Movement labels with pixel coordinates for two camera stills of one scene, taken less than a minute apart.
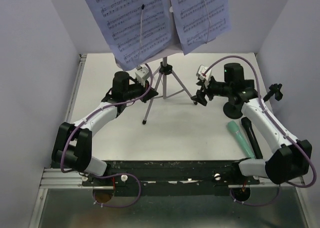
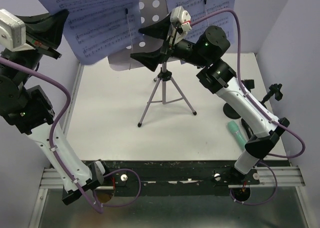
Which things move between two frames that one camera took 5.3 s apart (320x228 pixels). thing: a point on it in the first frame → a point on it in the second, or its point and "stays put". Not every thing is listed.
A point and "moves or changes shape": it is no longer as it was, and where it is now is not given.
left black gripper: x=150 y=94 → x=43 y=31
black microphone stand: x=232 y=109 stays put
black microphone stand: x=275 y=88 stays put
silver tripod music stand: x=165 y=68 → x=154 y=8
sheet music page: x=136 y=22 moves or changes shape
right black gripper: x=202 y=93 → x=151 y=60
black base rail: x=172 y=177 stays put
